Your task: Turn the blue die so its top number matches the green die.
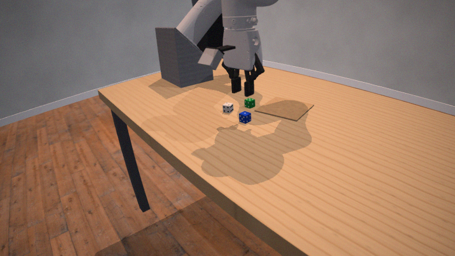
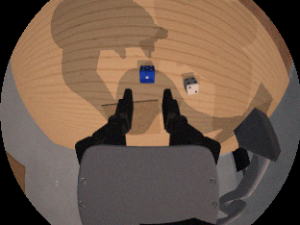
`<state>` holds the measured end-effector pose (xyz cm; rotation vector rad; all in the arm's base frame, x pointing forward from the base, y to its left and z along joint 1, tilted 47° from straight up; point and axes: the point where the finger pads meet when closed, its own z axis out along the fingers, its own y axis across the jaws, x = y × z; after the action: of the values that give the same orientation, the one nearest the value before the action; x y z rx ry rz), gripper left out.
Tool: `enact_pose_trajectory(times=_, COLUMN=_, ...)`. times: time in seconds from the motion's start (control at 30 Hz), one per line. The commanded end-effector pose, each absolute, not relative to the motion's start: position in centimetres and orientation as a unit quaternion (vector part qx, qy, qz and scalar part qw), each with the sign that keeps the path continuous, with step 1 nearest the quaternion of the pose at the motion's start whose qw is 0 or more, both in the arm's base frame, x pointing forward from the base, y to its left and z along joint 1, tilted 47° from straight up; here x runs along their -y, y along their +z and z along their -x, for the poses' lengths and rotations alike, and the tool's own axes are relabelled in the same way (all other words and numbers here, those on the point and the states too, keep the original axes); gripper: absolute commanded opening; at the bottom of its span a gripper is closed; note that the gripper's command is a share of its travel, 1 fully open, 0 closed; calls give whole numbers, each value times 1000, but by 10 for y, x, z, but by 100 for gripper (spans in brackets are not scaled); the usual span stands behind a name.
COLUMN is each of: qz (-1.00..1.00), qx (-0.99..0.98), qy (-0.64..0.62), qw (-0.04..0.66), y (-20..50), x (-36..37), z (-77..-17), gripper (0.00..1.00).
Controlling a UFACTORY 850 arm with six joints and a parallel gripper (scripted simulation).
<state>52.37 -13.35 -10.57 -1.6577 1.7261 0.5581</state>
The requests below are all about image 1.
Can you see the green die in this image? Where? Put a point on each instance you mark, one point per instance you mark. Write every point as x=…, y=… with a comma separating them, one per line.
x=249, y=103

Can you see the brown mat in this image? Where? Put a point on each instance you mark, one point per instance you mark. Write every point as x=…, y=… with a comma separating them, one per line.
x=285, y=108

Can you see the blue die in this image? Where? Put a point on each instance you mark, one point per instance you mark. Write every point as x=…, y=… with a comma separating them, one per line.
x=245, y=117

